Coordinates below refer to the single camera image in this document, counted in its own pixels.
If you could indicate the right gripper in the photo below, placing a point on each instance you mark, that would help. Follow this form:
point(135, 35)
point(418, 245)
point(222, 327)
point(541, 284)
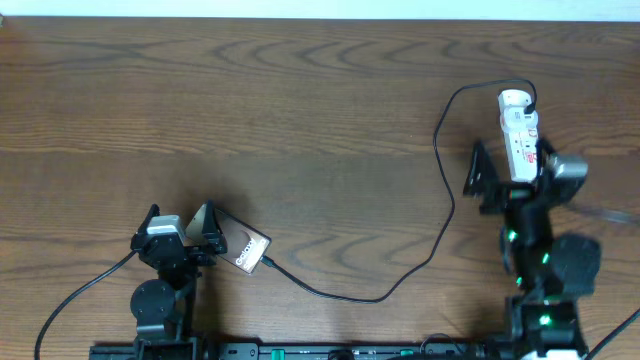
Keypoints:
point(490, 178)

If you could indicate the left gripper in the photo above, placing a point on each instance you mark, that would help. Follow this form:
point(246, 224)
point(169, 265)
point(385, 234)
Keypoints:
point(176, 251)

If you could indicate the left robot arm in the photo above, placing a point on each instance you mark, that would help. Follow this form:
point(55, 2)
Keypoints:
point(164, 307)

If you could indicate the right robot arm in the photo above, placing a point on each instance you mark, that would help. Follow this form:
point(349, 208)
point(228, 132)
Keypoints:
point(552, 271)

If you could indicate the white charger plug adapter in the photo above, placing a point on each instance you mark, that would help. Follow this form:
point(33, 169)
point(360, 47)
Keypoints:
point(515, 119)

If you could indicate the white power strip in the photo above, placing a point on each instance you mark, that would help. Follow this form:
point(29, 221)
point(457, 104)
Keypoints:
point(520, 146)

